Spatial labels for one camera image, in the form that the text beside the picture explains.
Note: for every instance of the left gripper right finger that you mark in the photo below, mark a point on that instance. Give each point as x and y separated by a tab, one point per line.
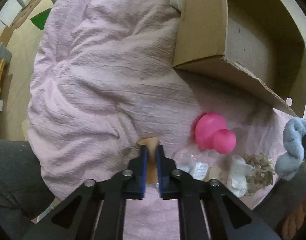
196	219

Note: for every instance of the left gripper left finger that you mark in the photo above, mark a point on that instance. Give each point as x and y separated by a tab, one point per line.
112	195

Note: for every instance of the clear plastic packet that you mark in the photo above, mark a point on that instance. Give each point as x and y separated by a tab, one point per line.
187	162

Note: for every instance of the light blue fluffy cloth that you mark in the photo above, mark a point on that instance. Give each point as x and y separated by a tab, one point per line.
288	164

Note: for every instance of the white sock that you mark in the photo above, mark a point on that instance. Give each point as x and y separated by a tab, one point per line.
236	181

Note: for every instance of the small beige roll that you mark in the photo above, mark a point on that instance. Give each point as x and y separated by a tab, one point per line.
151	143

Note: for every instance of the beige lace scrunchie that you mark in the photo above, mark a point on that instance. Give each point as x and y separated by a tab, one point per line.
262	174

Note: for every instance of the pink rubber duck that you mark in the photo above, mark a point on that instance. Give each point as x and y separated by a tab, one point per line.
211	133

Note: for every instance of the grey trousers leg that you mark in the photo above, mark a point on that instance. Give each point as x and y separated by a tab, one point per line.
23	193

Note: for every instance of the pink quilted duvet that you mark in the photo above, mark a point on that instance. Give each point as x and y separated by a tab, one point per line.
103	78

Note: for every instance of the brown cardboard box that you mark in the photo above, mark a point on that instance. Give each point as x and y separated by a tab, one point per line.
254	45

